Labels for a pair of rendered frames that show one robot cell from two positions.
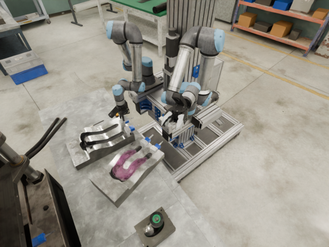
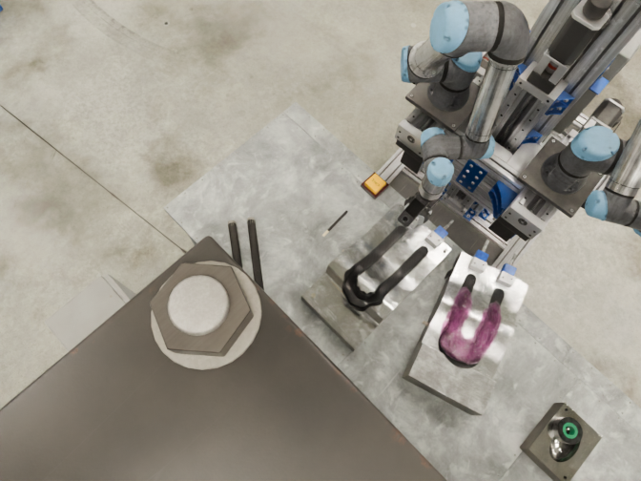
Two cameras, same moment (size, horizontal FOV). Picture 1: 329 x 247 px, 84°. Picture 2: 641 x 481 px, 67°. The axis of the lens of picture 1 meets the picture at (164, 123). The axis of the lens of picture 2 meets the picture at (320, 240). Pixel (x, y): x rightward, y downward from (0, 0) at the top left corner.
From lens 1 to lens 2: 1.09 m
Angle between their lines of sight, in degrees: 24
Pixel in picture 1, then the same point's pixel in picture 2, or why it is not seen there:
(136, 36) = (524, 45)
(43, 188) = not seen: hidden behind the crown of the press
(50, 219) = not seen: hidden behind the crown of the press
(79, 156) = (349, 323)
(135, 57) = (502, 91)
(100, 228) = (456, 458)
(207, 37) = not seen: outside the picture
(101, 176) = (431, 366)
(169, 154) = (459, 238)
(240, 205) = (612, 319)
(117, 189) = (477, 388)
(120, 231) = (494, 455)
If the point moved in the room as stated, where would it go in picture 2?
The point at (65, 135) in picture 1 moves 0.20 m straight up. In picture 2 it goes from (278, 269) to (275, 252)
